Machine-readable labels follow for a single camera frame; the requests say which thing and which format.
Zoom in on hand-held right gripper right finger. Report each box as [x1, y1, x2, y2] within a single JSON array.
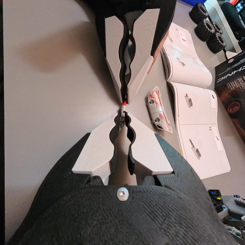
[[122, 112, 174, 184]]

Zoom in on grey printed toy panel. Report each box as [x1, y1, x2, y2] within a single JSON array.
[[146, 86, 173, 133]]

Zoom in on white instruction booklet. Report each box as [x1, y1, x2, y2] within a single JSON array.
[[160, 22, 231, 179]]

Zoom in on black toy box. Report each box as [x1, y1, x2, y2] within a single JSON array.
[[214, 50, 245, 145]]

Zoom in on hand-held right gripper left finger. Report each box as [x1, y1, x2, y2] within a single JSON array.
[[72, 112, 120, 186]]

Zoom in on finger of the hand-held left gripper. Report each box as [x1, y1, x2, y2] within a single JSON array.
[[105, 15, 128, 103], [127, 8, 160, 105]]

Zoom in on black toy tyre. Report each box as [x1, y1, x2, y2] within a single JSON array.
[[189, 3, 209, 25], [194, 18, 215, 42], [206, 32, 227, 54], [211, 22, 224, 35]]

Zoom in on grey toy assembly red axle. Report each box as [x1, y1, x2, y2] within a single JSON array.
[[118, 100, 127, 133]]

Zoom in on partly built toy truck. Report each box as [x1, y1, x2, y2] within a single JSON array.
[[208, 189, 245, 245]]

